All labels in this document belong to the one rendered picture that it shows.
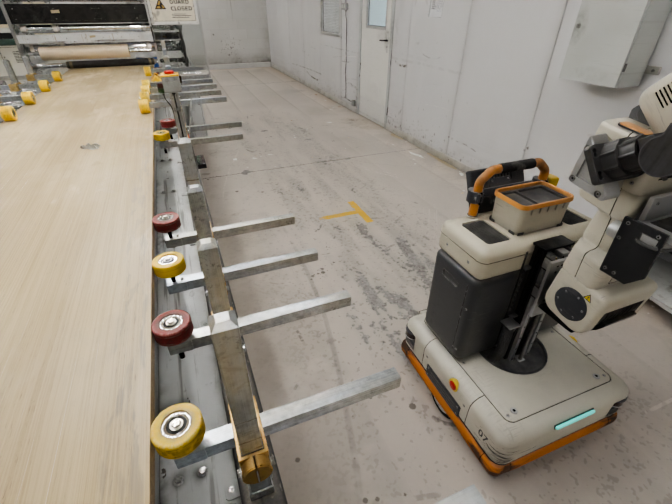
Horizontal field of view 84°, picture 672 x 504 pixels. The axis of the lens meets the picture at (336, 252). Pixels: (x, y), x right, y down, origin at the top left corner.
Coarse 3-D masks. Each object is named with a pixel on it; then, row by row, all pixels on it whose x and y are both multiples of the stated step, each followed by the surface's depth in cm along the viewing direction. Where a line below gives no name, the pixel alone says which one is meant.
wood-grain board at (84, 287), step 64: (0, 128) 203; (64, 128) 203; (128, 128) 203; (0, 192) 135; (64, 192) 135; (128, 192) 135; (0, 256) 101; (64, 256) 101; (128, 256) 101; (0, 320) 81; (64, 320) 81; (128, 320) 81; (0, 384) 67; (64, 384) 67; (128, 384) 67; (0, 448) 58; (64, 448) 58; (128, 448) 58
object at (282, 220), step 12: (276, 216) 134; (288, 216) 134; (216, 228) 127; (228, 228) 127; (240, 228) 128; (252, 228) 130; (264, 228) 132; (168, 240) 121; (180, 240) 122; (192, 240) 124
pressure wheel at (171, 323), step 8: (168, 312) 82; (176, 312) 82; (184, 312) 82; (160, 320) 80; (168, 320) 79; (176, 320) 80; (184, 320) 80; (152, 328) 78; (160, 328) 78; (168, 328) 78; (176, 328) 78; (184, 328) 78; (192, 328) 81; (160, 336) 76; (168, 336) 76; (176, 336) 77; (184, 336) 79; (160, 344) 78; (168, 344) 78; (176, 344) 78
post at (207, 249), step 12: (204, 240) 69; (204, 252) 68; (216, 252) 69; (204, 264) 69; (216, 264) 70; (204, 276) 70; (216, 276) 71; (216, 288) 73; (216, 300) 74; (228, 300) 75; (216, 312) 76
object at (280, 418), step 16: (352, 384) 74; (368, 384) 74; (384, 384) 75; (304, 400) 71; (320, 400) 71; (336, 400) 71; (352, 400) 73; (272, 416) 69; (288, 416) 69; (304, 416) 70; (208, 432) 66; (224, 432) 66; (272, 432) 69; (208, 448) 64; (224, 448) 66; (176, 464) 63
